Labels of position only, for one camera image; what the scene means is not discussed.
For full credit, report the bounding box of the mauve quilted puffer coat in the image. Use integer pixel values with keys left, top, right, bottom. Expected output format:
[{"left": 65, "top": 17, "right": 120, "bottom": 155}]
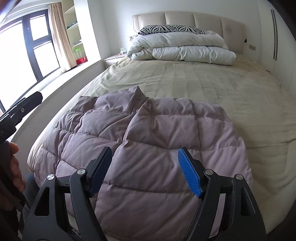
[{"left": 28, "top": 87, "right": 253, "bottom": 240}]

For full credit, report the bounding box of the person's left hand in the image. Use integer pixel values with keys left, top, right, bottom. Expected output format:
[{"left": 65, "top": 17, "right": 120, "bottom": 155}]
[{"left": 1, "top": 142, "right": 26, "bottom": 211}]

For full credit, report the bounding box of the black framed window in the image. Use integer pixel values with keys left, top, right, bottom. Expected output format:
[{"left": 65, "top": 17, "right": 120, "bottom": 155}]
[{"left": 1, "top": 9, "right": 60, "bottom": 112}]

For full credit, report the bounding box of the beige curtain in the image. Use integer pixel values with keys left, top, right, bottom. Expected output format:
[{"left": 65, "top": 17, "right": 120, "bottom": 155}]
[{"left": 48, "top": 3, "right": 77, "bottom": 72}]

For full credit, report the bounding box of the red box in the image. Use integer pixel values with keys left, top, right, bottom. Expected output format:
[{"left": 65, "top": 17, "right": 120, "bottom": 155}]
[{"left": 76, "top": 56, "right": 88, "bottom": 65}]

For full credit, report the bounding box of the green stool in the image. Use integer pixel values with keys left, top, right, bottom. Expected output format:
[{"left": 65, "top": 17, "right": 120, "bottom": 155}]
[{"left": 74, "top": 48, "right": 83, "bottom": 60}]

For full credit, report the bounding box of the white built-in shelf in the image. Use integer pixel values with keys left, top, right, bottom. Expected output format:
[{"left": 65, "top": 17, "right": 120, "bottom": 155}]
[{"left": 61, "top": 0, "right": 86, "bottom": 57}]

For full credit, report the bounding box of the white nightstand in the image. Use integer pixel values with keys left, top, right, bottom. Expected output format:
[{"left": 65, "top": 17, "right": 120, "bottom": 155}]
[{"left": 104, "top": 54, "right": 126, "bottom": 68}]

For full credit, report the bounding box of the beige bed with sheet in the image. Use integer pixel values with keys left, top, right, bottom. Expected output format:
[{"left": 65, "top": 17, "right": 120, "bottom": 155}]
[{"left": 33, "top": 56, "right": 295, "bottom": 232}]

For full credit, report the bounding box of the white folded duvet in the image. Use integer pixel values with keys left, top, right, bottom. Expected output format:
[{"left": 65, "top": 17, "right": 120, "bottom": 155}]
[{"left": 127, "top": 31, "right": 236, "bottom": 66}]

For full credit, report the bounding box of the beige padded headboard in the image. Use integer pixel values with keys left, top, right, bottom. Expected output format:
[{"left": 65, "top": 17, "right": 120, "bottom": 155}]
[{"left": 133, "top": 11, "right": 247, "bottom": 54}]

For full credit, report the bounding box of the zebra print pillow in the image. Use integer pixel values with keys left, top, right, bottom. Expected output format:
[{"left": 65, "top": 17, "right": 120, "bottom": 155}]
[{"left": 138, "top": 25, "right": 206, "bottom": 36}]

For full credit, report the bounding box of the wall power socket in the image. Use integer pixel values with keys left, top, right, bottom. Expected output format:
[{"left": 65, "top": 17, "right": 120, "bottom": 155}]
[{"left": 249, "top": 45, "right": 256, "bottom": 51}]

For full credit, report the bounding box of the white wardrobe with black handles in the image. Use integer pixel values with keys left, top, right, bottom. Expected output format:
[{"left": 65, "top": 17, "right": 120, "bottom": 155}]
[{"left": 257, "top": 1, "right": 295, "bottom": 96}]

